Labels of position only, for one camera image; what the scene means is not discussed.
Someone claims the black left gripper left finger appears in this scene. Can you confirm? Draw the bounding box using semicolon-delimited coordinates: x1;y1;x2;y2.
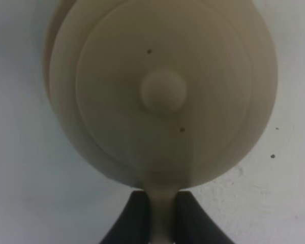
101;191;150;244

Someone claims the beige teapot saucer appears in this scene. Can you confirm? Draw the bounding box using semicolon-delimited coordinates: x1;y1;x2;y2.
43;5;67;107

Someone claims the beige ceramic teapot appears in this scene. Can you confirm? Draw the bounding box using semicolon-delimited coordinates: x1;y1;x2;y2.
49;1;278;243

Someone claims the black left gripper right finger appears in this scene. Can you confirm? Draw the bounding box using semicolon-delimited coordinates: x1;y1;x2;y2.
172;191;234;244

